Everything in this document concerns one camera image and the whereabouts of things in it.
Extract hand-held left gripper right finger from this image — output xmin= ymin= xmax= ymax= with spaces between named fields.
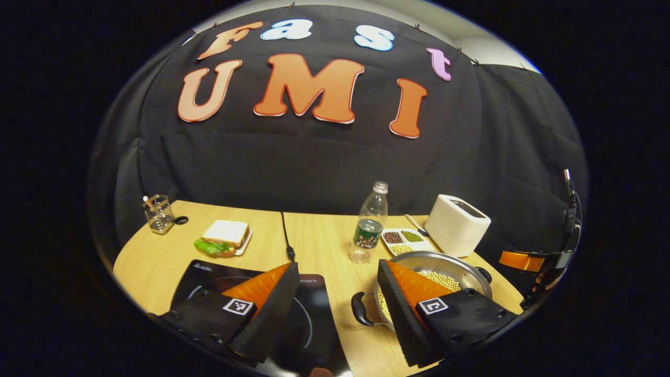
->
xmin=377 ymin=259 xmax=519 ymax=368

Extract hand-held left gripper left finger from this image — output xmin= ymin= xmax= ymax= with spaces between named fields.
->
xmin=149 ymin=262 xmax=300 ymax=367

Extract black induction cooktop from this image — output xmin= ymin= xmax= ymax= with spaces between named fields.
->
xmin=170 ymin=259 xmax=352 ymax=376

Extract steel pot with black handles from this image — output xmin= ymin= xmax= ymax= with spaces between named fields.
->
xmin=351 ymin=250 xmax=494 ymax=330

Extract soybeans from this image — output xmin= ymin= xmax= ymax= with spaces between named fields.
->
xmin=379 ymin=271 xmax=461 ymax=324

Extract white toaster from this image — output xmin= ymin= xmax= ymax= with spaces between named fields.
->
xmin=424 ymin=194 xmax=492 ymax=258

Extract white divided dish of beans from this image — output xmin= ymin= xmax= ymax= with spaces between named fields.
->
xmin=381 ymin=228 xmax=435 ymax=257

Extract small white plate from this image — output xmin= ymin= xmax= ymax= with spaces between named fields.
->
xmin=233 ymin=226 xmax=253 ymax=256

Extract sandwich with lettuce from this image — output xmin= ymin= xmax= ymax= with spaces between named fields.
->
xmin=194 ymin=220 xmax=250 ymax=258

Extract slim grey utensil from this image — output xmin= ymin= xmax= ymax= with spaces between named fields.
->
xmin=405 ymin=214 xmax=430 ymax=236

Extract clear plastic water bottle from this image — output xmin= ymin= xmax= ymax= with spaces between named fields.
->
xmin=348 ymin=181 xmax=389 ymax=264

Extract black backdrop cloth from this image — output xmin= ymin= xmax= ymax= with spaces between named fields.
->
xmin=88 ymin=5 xmax=589 ymax=294

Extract row of cloth clips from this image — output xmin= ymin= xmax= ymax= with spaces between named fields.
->
xmin=212 ymin=3 xmax=527 ymax=69

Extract black power cable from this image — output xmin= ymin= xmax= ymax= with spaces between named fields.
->
xmin=280 ymin=211 xmax=296 ymax=262

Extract wire mesh holder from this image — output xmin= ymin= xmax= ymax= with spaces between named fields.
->
xmin=142 ymin=194 xmax=175 ymax=235

